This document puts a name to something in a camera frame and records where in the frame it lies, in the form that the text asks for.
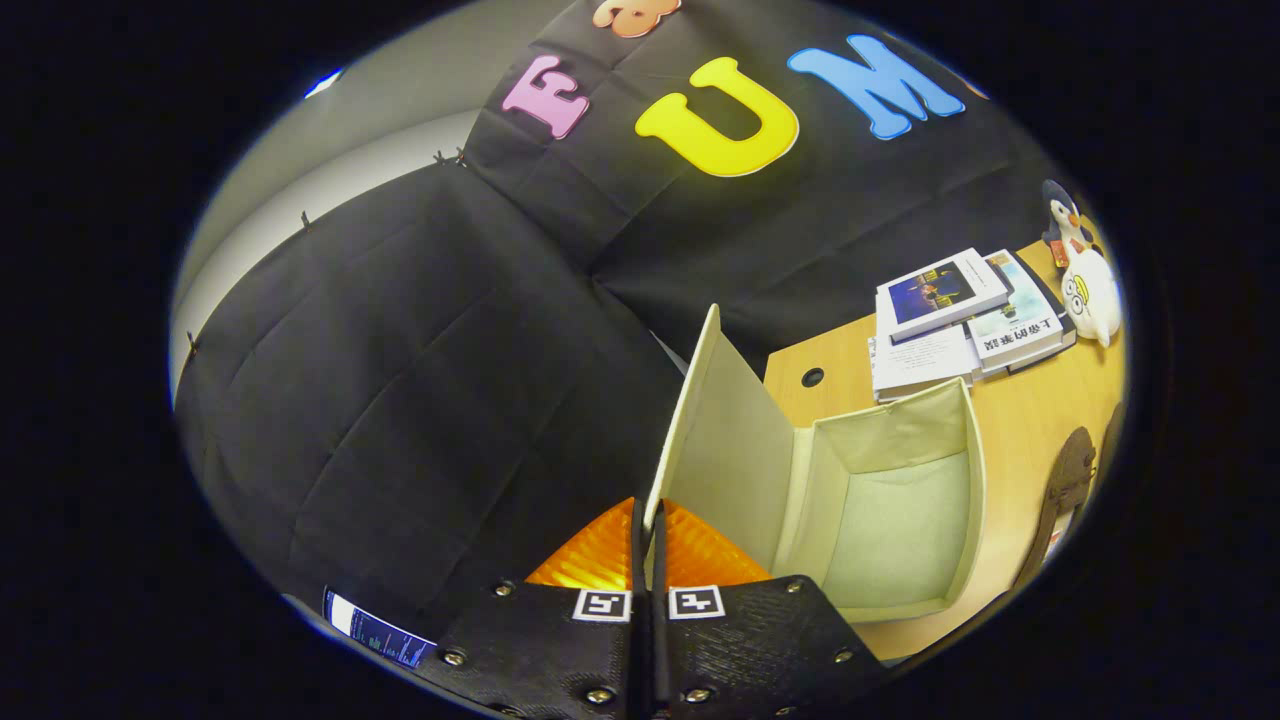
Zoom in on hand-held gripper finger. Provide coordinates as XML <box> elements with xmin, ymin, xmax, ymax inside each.
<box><xmin>650</xmin><ymin>500</ymin><xmax>891</xmax><ymax>720</ymax></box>
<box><xmin>415</xmin><ymin>497</ymin><xmax>646</xmax><ymax>720</ymax></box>

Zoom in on beige fabric storage box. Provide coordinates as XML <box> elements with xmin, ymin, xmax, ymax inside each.
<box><xmin>643</xmin><ymin>303</ymin><xmax>988</xmax><ymax>626</ymax></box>

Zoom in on blue white label tag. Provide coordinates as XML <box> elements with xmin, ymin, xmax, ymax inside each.
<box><xmin>322</xmin><ymin>588</ymin><xmax>438</xmax><ymax>671</ymax></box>

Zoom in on black backdrop cloth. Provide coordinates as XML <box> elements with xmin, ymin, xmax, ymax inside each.
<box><xmin>172</xmin><ymin>0</ymin><xmax>1061</xmax><ymax>661</ymax></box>

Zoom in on plain white book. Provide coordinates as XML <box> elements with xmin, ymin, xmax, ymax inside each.
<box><xmin>868</xmin><ymin>322</ymin><xmax>986</xmax><ymax>404</ymax></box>

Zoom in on book with dark blue picture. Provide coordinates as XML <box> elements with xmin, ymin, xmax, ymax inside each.
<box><xmin>876</xmin><ymin>247</ymin><xmax>1013</xmax><ymax>341</ymax></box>

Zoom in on black book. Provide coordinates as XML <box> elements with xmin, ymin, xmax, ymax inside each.
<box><xmin>985</xmin><ymin>255</ymin><xmax>1079</xmax><ymax>379</ymax></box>

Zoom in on white round plush toy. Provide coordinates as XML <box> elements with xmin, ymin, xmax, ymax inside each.
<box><xmin>1060</xmin><ymin>245</ymin><xmax>1124</xmax><ymax>349</ymax></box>

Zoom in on grey penguin plush toy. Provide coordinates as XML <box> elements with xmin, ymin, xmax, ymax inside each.
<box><xmin>1040</xmin><ymin>178</ymin><xmax>1101</xmax><ymax>269</ymax></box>

